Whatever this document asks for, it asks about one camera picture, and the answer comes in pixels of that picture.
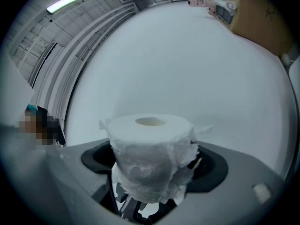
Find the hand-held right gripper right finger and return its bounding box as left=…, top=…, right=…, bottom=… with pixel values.
left=150, top=141, right=291, bottom=225

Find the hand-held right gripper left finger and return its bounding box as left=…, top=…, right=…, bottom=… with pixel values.
left=0, top=125, right=128, bottom=225

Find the thick white toilet paper roll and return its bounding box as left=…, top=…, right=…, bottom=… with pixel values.
left=98, top=112, right=214, bottom=204

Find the person's face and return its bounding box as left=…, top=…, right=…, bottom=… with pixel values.
left=18, top=115, right=47, bottom=145

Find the white air conditioner unit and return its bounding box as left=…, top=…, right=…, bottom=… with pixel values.
left=30, top=40, right=59, bottom=89

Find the large cardboard box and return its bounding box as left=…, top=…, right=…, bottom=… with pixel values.
left=231, top=0, right=295, bottom=57

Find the long ceiling light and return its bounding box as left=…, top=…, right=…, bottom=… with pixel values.
left=46, top=0, right=94, bottom=15

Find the black head-mounted camera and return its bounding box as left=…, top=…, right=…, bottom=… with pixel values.
left=37, top=105, right=67, bottom=146

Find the black switch panel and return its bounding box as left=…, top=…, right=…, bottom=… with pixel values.
left=215, top=5, right=235, bottom=24

